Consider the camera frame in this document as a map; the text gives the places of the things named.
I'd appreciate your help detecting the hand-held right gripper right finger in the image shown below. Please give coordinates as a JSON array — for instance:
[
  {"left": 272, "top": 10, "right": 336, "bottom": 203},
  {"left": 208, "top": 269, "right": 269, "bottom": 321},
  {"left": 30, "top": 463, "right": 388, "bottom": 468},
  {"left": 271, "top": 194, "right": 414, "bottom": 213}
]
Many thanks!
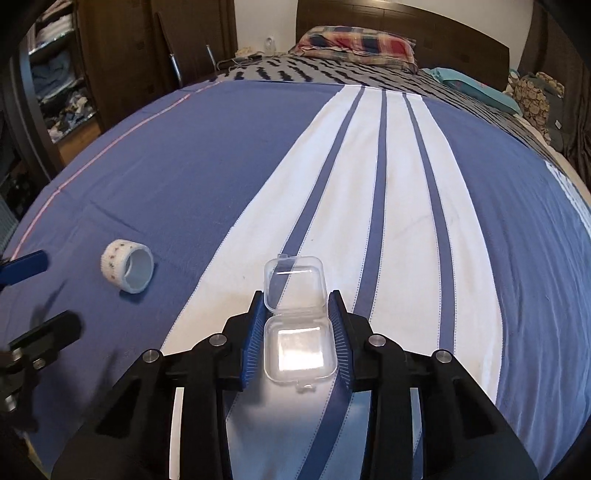
[{"left": 327, "top": 290, "right": 539, "bottom": 480}]

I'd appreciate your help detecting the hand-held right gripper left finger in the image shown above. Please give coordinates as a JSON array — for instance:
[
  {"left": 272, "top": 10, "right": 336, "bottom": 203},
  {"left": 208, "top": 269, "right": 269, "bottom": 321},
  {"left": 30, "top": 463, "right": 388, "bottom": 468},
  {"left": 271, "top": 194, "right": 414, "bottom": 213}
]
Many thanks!
[{"left": 51, "top": 290, "right": 269, "bottom": 480}]

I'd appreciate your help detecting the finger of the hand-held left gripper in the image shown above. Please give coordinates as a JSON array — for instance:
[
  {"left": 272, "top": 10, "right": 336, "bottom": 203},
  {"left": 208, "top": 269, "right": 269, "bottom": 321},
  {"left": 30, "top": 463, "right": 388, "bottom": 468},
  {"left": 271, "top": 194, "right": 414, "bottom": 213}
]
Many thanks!
[
  {"left": 0, "top": 310, "right": 83, "bottom": 435},
  {"left": 0, "top": 250, "right": 48, "bottom": 291}
]

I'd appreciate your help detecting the clear plastic hinged case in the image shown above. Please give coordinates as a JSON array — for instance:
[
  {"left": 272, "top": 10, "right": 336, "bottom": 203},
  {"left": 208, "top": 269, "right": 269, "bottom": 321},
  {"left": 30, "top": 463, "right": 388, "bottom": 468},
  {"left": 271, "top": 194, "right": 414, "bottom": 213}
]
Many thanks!
[{"left": 262, "top": 253, "right": 337, "bottom": 394}]

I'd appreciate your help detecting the white patterned tape roll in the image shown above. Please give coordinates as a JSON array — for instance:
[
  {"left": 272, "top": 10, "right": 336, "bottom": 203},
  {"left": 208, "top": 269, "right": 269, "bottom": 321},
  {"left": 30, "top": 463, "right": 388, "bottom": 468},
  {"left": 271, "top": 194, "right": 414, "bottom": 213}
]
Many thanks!
[{"left": 99, "top": 239, "right": 154, "bottom": 296}]

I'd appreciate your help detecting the pile of folded clothes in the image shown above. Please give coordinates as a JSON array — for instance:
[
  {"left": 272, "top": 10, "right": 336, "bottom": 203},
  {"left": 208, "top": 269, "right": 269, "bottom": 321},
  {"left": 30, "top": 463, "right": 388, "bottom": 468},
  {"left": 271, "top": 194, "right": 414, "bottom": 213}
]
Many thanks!
[{"left": 28, "top": 9, "right": 102, "bottom": 141}]

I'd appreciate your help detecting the brown wooden wardrobe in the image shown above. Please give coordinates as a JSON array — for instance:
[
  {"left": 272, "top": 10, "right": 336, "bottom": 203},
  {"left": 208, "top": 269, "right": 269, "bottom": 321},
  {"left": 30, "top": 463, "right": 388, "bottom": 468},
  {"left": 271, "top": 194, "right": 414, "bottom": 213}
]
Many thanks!
[{"left": 74, "top": 0, "right": 238, "bottom": 134}]

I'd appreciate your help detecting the black pole with chrome end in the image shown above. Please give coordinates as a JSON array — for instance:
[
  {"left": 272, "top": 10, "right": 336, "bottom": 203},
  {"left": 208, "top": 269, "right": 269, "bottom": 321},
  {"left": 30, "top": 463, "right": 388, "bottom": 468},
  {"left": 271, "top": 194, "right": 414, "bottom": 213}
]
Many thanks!
[{"left": 157, "top": 11, "right": 183, "bottom": 90}]

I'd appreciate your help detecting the grey zigzag patterned bedsheet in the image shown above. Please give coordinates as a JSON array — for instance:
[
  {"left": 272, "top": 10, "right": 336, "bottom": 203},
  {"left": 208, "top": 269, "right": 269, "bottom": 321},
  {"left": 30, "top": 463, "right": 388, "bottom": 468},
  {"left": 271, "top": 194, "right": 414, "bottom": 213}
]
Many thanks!
[{"left": 217, "top": 53, "right": 573, "bottom": 158}]

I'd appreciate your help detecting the teal pillow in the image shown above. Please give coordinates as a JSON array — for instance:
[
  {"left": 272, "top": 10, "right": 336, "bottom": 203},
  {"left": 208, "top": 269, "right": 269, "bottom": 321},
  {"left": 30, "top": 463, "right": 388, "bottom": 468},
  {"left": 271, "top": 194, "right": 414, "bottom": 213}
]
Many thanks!
[{"left": 422, "top": 67, "right": 520, "bottom": 115}]

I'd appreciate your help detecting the red blue plaid pillow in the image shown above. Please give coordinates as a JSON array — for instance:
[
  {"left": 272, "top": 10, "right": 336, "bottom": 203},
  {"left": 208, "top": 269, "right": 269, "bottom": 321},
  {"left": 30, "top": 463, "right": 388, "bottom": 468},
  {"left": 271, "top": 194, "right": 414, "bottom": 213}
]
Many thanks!
[{"left": 295, "top": 26, "right": 419, "bottom": 73}]

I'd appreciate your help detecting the brown patterned cushion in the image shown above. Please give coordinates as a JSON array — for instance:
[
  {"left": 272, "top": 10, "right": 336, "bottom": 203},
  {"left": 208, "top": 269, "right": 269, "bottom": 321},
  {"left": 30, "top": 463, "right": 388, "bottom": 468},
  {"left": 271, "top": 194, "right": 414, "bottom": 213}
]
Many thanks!
[{"left": 508, "top": 69, "right": 566, "bottom": 148}]

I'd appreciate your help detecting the brown curtain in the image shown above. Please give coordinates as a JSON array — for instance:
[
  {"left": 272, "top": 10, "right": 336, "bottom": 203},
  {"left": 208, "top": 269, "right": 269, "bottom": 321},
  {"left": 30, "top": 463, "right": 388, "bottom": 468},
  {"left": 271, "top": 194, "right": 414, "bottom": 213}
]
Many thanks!
[{"left": 519, "top": 0, "right": 591, "bottom": 185}]

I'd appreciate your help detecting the dark wooden headboard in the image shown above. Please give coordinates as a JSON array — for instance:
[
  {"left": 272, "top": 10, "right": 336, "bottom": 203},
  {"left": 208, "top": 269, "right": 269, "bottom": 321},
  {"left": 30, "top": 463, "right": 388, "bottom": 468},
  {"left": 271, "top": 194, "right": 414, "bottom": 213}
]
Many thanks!
[{"left": 295, "top": 0, "right": 511, "bottom": 90}]

